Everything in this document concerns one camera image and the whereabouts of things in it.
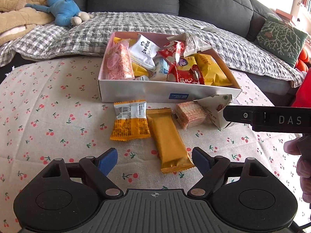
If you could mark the dark grey sofa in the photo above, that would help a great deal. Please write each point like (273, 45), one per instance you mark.
(238, 21)

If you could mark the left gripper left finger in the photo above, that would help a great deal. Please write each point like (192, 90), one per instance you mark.
(96, 171)

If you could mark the red heart snack packet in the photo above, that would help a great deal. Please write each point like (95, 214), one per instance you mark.
(191, 76)

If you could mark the gold wafer bar packet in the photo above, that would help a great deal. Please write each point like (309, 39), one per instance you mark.
(171, 149)

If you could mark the pink candy bag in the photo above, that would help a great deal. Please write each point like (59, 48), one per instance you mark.
(117, 62)

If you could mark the bookshelf with books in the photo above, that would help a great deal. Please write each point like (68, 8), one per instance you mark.
(298, 15)

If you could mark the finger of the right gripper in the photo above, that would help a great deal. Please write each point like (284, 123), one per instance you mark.
(238, 114)

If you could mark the blue white roll packet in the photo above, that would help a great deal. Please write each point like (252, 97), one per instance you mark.
(161, 70)

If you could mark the yellow maple sandwich packet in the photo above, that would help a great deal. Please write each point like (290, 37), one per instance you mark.
(211, 71)

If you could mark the white paper pad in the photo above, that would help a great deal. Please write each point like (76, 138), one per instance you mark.
(206, 28)

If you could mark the red plastic stool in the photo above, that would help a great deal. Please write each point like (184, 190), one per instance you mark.
(303, 95)

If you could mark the blue plush toy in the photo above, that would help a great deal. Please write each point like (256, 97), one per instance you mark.
(66, 12)

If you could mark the yellow blue biscuit packet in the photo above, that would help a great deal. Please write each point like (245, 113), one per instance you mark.
(186, 63)

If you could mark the orange silver snack packet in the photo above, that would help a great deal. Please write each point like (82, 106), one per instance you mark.
(131, 121)

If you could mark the beige fleece blanket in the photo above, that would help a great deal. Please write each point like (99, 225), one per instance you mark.
(17, 19)

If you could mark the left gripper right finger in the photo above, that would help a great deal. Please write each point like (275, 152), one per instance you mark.
(212, 169)

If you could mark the orange cushion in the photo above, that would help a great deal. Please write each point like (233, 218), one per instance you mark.
(303, 59)

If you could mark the yellow ridged snack packet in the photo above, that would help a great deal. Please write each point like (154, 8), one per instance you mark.
(137, 69)

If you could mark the pink cardboard box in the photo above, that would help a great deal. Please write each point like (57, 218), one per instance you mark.
(156, 91)

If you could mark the small truffle chocolate packet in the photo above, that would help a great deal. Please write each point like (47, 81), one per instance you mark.
(142, 78)

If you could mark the green patterned cushion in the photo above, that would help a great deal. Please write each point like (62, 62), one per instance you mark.
(281, 39)

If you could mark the clear wafer biscuit packet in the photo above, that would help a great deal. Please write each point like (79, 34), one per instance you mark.
(189, 114)

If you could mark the large white snack bag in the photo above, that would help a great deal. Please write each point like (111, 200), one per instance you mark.
(193, 44)

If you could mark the white monkey snack packet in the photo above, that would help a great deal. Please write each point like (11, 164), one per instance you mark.
(143, 51)

